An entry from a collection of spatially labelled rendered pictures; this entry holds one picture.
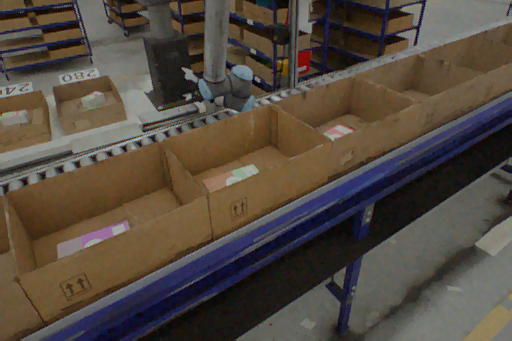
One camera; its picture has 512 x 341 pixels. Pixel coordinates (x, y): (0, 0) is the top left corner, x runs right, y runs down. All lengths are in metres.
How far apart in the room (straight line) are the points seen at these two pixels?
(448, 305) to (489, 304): 0.19
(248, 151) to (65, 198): 0.57
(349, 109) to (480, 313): 1.16
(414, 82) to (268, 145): 0.79
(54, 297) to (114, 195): 0.35
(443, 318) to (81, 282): 1.61
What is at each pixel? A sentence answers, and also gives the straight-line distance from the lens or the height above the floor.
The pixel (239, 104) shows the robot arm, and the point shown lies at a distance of 1.64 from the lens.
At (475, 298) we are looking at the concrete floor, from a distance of 2.16.
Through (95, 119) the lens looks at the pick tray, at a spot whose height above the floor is 0.80.
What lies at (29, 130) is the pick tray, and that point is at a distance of 1.83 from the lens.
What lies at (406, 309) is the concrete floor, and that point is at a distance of 2.00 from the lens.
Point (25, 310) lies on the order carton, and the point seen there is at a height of 0.96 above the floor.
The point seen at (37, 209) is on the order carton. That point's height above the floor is 0.97.
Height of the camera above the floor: 1.60
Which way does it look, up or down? 34 degrees down
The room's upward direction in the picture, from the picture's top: 2 degrees counter-clockwise
